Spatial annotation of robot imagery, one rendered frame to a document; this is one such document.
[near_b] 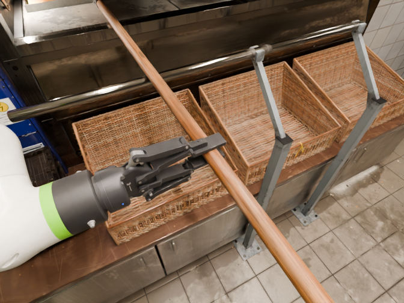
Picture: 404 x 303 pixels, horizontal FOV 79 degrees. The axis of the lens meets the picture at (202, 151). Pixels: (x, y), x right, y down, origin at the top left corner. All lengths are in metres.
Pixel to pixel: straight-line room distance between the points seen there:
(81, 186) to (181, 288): 1.24
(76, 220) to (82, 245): 0.72
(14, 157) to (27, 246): 0.14
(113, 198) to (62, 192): 0.07
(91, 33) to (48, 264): 0.86
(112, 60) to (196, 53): 0.37
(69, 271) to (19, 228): 0.70
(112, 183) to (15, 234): 0.14
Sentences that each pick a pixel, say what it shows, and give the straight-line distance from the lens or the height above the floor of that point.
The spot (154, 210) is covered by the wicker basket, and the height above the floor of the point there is 0.72.
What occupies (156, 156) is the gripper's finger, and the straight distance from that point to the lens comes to 0.41.
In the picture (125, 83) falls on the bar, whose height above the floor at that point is 1.17.
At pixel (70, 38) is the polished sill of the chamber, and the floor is 1.17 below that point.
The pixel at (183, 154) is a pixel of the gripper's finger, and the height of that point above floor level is 1.22.
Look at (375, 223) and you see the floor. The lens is 2.07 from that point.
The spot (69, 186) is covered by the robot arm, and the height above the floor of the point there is 1.23.
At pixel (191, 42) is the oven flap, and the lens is 1.19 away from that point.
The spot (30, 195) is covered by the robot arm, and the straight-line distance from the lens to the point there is 0.44.
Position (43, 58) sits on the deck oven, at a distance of 1.07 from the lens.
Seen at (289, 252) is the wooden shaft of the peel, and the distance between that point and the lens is 0.38.
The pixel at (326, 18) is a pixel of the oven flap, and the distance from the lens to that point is 1.69.
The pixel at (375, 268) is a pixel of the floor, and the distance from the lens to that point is 1.91.
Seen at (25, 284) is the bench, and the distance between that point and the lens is 1.17.
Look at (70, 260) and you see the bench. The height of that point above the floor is 0.58.
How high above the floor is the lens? 1.54
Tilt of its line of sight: 48 degrees down
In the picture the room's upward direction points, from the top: straight up
